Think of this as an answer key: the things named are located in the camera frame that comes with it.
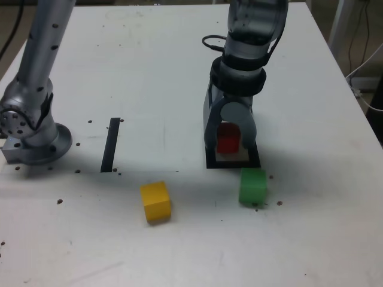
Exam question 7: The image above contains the black tape square outline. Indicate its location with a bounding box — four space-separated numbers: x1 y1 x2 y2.
205 140 262 170

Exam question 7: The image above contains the white cable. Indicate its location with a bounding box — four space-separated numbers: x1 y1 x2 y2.
345 41 383 113

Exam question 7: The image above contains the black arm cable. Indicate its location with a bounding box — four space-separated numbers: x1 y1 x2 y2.
202 29 284 60

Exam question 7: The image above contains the red cube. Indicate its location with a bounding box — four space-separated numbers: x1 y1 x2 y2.
216 122 242 155

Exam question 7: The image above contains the black hanging cable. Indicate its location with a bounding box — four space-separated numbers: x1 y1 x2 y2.
348 0 370 75

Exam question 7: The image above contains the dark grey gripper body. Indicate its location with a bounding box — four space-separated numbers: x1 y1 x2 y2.
221 93 254 109

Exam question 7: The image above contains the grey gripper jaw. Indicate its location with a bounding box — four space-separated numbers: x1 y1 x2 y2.
203 84 225 150
220 100 258 149

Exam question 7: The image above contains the green cube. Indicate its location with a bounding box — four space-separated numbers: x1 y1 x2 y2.
238 167 268 207

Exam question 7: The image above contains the white post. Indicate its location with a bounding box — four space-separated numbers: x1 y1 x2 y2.
327 0 355 51

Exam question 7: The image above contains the black tape strip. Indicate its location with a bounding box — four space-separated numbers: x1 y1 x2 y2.
101 117 121 173

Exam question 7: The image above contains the yellow cube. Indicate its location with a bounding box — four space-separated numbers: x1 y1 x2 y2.
139 181 173 225

